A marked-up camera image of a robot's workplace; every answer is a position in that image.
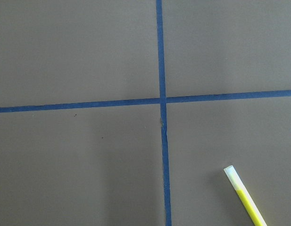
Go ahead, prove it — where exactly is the yellow highlighter pen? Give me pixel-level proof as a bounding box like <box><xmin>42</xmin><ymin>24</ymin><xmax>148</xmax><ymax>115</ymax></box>
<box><xmin>224</xmin><ymin>165</ymin><xmax>267</xmax><ymax>226</ymax></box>

